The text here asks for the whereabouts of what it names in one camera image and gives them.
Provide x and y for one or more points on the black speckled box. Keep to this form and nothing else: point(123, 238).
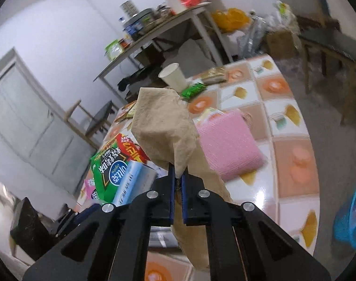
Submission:
point(28, 228)

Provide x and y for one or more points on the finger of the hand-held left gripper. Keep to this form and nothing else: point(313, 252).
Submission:
point(78, 215)

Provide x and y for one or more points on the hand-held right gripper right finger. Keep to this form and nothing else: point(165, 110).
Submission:
point(184, 199)

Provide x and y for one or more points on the clear plastic bag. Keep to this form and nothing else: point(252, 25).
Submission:
point(254, 38)

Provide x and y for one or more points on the pink sponge cloth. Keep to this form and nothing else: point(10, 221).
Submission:
point(230, 146)

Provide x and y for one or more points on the white mattress with blue edge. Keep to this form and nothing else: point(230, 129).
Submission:
point(342, 8)

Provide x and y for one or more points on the ginkgo print tablecloth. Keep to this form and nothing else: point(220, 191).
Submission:
point(295, 164)

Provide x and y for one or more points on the white pitcher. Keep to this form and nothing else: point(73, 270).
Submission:
point(172, 3)

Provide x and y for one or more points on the light green snack bag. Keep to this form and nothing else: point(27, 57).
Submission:
point(115, 49)

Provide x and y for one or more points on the green chip bag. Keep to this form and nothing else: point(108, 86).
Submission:
point(107, 166)

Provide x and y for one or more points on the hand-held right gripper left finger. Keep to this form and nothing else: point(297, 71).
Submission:
point(172, 193)

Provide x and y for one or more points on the grey panelled door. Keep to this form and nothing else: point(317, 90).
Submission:
point(25, 117)

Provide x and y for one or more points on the small green packet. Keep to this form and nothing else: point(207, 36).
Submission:
point(193, 90)

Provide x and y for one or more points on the wooden chair with dark seat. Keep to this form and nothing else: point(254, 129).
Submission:
point(99, 117)
point(330, 42)

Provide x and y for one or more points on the yellow plastic bag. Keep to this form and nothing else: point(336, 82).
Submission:
point(230, 19)

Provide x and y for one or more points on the black bag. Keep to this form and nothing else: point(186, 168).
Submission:
point(137, 77)

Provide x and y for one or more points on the white paper cup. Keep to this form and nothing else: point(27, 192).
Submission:
point(175, 77)

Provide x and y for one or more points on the yellow snack packet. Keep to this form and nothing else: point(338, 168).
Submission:
point(126, 111)

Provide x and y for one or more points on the blue plastic basket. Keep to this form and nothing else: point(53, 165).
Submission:
point(352, 216)

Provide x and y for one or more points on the gold snack packet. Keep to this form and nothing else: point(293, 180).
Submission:
point(214, 75)

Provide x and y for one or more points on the white folding table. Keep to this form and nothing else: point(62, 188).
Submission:
point(166, 25)

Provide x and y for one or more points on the small red packet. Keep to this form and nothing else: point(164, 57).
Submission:
point(125, 41)

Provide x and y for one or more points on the silver cardboard box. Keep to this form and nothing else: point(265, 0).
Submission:
point(134, 181)

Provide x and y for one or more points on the purple snack bag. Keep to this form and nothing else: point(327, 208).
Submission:
point(90, 190)

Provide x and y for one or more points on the brown cardboard box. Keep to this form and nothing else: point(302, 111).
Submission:
point(280, 44)

